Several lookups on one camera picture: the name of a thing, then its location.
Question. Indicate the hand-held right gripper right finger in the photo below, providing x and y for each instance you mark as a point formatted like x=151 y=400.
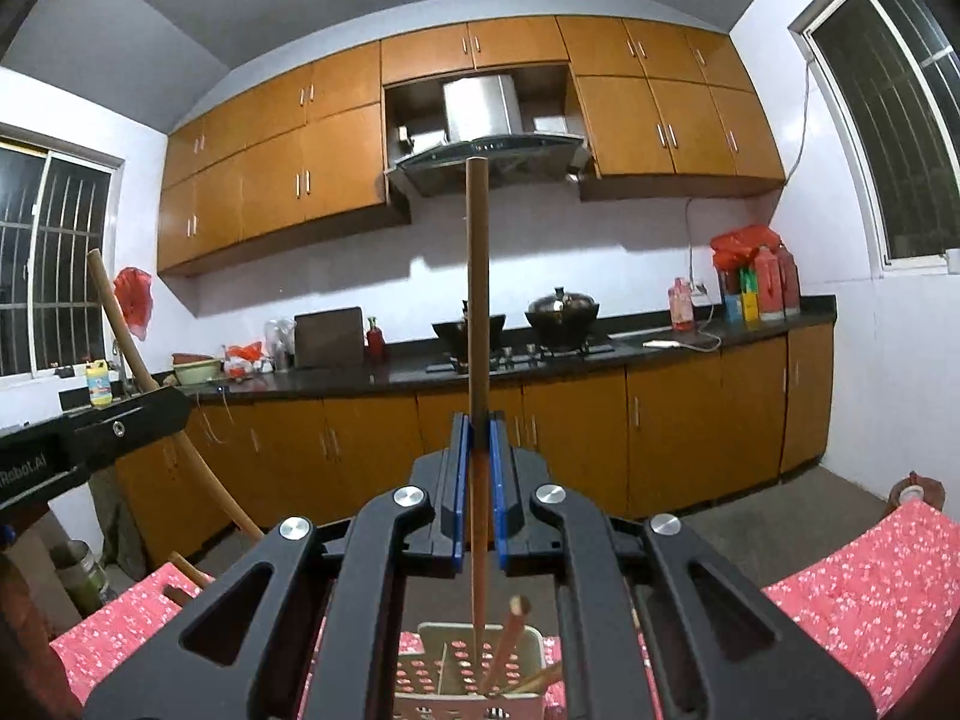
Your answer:
x=498 y=510

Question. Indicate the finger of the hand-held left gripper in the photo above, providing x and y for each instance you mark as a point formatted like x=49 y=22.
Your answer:
x=135 y=424

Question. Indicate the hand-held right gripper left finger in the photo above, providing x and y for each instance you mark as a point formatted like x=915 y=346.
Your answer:
x=460 y=510

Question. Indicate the perforated metal chopstick holder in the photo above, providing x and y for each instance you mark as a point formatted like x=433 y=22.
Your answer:
x=450 y=709

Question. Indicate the yellow detergent bottle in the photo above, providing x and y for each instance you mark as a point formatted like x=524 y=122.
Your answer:
x=99 y=388

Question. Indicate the metal faucet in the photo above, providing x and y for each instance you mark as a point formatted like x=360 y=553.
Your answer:
x=120 y=371

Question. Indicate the green basin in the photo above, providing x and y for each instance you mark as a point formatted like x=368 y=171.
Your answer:
x=196 y=371

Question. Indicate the metal can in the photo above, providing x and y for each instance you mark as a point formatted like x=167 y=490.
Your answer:
x=79 y=577

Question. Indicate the red hanging plastic bag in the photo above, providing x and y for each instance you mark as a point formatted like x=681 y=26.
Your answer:
x=133 y=300

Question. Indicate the red white plastic bag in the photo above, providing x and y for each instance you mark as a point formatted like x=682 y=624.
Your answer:
x=246 y=356

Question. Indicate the black kitchen countertop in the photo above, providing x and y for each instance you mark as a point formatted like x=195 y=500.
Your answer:
x=405 y=373

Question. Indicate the black gas stove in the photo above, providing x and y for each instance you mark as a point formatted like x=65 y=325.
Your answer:
x=540 y=355

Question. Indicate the clear plastic bag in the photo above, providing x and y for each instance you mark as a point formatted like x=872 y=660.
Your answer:
x=279 y=341

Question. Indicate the black wok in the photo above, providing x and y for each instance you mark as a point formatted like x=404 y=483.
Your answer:
x=454 y=334

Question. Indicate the barred window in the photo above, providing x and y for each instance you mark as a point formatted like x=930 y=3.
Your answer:
x=52 y=262

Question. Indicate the small red bottle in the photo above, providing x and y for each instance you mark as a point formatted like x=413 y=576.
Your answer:
x=376 y=343

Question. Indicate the wooden base cabinets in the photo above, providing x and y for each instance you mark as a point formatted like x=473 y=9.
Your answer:
x=675 y=435

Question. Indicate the dark pot with lid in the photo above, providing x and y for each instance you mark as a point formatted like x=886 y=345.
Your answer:
x=562 y=315

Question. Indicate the dark cutting board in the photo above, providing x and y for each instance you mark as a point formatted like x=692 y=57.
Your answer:
x=330 y=339

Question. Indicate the flat white object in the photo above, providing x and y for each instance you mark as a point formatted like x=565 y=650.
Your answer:
x=661 y=344

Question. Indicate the pink bottle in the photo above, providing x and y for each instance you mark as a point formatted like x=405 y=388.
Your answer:
x=682 y=307

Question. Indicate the green yellow carton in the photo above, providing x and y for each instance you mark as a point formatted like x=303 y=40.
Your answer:
x=742 y=301

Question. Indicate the red thermos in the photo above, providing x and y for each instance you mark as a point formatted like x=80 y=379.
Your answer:
x=790 y=285
x=769 y=289

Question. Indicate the red crumpled plastic bag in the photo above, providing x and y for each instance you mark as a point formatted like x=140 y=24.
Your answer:
x=742 y=244

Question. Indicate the red floral tablecloth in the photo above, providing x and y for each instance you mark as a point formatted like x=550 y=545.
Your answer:
x=862 y=592

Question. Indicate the steel range hood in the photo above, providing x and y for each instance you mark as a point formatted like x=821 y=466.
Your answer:
x=480 y=120

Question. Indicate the white framed window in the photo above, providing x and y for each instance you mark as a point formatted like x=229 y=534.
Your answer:
x=892 y=127

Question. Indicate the wooden wall cabinets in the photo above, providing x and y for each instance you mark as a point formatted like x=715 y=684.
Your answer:
x=337 y=157

